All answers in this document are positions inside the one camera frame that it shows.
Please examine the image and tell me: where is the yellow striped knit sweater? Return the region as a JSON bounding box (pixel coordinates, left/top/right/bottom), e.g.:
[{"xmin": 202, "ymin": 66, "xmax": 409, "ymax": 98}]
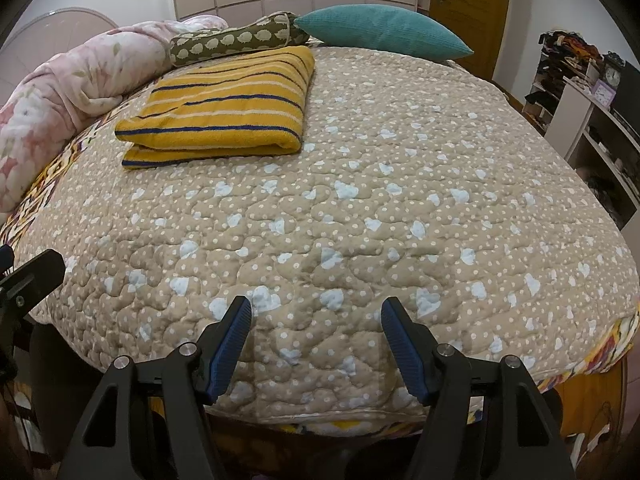
[{"xmin": 115, "ymin": 46, "xmax": 314, "ymax": 169}]

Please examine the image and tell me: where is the geometric patterned orange blanket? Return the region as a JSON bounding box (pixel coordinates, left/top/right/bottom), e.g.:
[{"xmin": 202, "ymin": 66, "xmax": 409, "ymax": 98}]
[{"xmin": 1, "ymin": 90, "xmax": 184, "ymax": 258}]

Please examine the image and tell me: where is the beige dotted quilt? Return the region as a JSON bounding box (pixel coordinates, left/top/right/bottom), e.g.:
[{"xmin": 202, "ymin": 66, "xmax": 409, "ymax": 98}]
[{"xmin": 32, "ymin": 47, "xmax": 639, "ymax": 427}]

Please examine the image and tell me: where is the pink floral comforter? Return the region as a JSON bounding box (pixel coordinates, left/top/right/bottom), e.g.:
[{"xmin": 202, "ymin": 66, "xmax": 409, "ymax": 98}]
[{"xmin": 1, "ymin": 14, "xmax": 228, "ymax": 219}]

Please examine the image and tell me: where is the pink round headboard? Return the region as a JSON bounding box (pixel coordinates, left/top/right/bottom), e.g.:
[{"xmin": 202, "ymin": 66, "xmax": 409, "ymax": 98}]
[{"xmin": 0, "ymin": 8, "xmax": 117, "ymax": 105}]

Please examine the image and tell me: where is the white shelf unit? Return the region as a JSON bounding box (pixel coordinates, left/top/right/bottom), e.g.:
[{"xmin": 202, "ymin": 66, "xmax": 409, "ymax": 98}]
[{"xmin": 523, "ymin": 30, "xmax": 639, "ymax": 229}]

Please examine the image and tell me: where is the olive polka dot bolster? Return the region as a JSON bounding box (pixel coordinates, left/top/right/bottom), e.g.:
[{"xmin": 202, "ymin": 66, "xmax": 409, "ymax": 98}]
[{"xmin": 169, "ymin": 11, "xmax": 309, "ymax": 67}]

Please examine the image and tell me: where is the teal cushion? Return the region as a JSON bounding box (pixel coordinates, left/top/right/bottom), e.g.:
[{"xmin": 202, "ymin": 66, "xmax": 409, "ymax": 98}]
[{"xmin": 294, "ymin": 4, "xmax": 474, "ymax": 62}]

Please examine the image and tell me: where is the black television screen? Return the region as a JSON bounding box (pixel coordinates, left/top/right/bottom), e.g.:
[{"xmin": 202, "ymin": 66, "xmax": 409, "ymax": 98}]
[{"xmin": 612, "ymin": 63, "xmax": 640, "ymax": 136}]

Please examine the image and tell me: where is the small desk clock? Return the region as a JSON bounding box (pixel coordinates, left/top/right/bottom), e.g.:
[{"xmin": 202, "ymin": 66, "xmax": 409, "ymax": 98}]
[{"xmin": 601, "ymin": 52, "xmax": 626, "ymax": 90}]

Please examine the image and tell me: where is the brown wooden door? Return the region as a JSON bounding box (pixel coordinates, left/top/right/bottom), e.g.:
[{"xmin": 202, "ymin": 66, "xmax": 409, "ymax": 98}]
[{"xmin": 430, "ymin": 0, "xmax": 510, "ymax": 80}]

